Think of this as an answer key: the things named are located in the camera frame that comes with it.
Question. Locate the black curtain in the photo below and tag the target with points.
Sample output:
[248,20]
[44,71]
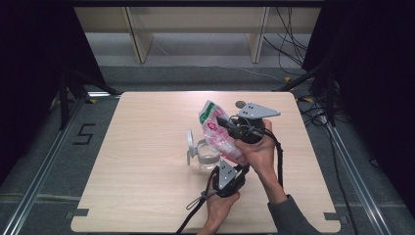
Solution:
[26,81]
[375,81]

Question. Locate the person's right hand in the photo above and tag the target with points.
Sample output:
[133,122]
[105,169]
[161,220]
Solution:
[261,156]

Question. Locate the light wooden shelf unit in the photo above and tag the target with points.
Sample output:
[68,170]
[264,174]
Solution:
[195,19]

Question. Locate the clear jar with white lid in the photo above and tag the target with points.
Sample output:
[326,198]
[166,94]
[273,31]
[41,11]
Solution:
[207,160]

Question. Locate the person's left hand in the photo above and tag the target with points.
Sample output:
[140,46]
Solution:
[217,209]

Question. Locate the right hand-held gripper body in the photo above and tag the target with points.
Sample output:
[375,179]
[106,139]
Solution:
[257,111]

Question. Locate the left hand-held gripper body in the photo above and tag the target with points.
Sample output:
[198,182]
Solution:
[226,174]

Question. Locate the metal floor rail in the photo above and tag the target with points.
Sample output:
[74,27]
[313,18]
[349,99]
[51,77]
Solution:
[355,182]
[39,176]

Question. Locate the pink and white plastic bag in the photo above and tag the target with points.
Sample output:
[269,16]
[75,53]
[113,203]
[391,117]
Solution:
[215,133]

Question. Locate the black metal stand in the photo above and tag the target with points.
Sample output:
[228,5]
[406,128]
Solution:
[321,78]
[70,88]

